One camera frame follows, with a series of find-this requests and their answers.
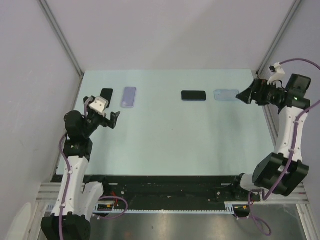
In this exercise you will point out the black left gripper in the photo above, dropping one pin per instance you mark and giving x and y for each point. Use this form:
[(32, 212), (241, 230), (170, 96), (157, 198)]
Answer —
[(110, 123)]

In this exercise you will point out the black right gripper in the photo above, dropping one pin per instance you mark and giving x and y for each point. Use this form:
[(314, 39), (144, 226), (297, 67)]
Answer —
[(256, 92)]

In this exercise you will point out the light blue phone case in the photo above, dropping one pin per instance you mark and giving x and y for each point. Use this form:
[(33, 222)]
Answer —
[(226, 94)]

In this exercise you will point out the lilac phone case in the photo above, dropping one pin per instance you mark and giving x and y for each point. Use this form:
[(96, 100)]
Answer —
[(128, 98)]

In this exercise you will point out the black smartphone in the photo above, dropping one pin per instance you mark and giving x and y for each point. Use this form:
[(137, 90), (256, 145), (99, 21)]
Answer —
[(107, 93)]

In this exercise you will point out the black phone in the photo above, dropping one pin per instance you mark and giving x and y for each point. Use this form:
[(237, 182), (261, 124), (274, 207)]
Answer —
[(193, 95)]

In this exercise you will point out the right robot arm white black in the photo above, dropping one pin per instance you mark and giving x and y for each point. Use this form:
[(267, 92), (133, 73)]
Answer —
[(282, 170)]

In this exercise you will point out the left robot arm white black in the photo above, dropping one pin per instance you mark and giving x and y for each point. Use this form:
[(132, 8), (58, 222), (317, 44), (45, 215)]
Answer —
[(72, 212)]

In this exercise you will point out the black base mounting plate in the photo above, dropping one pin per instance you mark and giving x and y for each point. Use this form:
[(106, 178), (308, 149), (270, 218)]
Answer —
[(167, 193)]

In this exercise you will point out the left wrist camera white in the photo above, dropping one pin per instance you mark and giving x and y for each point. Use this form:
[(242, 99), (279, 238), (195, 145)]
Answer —
[(99, 105)]

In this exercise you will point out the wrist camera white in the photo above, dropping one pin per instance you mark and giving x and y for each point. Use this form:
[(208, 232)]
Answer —
[(277, 73), (99, 105)]

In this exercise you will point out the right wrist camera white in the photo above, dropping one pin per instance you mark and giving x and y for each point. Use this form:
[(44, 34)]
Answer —
[(277, 73)]

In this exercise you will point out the aluminium corner frame post right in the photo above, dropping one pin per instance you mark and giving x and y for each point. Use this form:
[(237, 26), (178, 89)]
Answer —
[(294, 8)]

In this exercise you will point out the aluminium corner frame post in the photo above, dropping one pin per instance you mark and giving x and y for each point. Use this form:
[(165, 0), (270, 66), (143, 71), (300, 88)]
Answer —
[(49, 15), (294, 8)]

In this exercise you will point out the white slotted cable duct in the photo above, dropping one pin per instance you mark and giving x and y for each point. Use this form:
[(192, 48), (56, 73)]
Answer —
[(228, 209)]

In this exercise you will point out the aluminium front rail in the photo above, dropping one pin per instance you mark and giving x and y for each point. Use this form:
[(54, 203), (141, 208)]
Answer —
[(50, 191)]

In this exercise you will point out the aluminium corner frame post left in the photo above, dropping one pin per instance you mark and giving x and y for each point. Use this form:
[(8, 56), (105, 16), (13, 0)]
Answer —
[(49, 15)]

